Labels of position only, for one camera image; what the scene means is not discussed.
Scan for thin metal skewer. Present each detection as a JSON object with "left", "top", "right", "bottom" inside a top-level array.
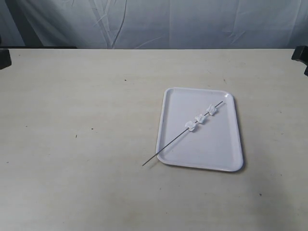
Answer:
[{"left": 142, "top": 101, "right": 224, "bottom": 167}]

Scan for white marshmallow handle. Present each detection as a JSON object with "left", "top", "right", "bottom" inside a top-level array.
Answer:
[{"left": 185, "top": 121, "right": 196, "bottom": 132}]

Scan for grey wrinkled backdrop curtain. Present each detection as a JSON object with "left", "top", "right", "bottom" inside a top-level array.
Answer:
[{"left": 0, "top": 0, "right": 308, "bottom": 49}]

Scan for white rectangular plastic tray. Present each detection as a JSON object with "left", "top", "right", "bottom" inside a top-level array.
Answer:
[{"left": 156, "top": 87, "right": 244, "bottom": 172}]

